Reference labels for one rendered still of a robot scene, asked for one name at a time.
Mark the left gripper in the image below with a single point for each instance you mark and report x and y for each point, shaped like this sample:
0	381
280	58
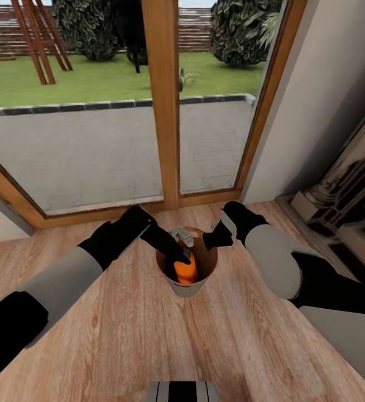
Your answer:
169	247

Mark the trash can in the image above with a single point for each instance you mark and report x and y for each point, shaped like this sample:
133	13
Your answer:
206	260

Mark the can of soda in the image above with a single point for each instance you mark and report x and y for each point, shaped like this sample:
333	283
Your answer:
198	272
187	274

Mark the wood fireplace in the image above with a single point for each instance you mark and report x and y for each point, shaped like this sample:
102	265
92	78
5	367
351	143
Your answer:
330	215

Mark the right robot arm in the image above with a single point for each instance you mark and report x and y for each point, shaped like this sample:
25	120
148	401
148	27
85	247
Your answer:
331	302

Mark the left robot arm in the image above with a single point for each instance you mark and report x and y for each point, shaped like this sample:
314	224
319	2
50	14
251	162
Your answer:
30	310

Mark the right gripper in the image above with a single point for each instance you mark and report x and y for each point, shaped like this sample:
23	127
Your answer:
215	239

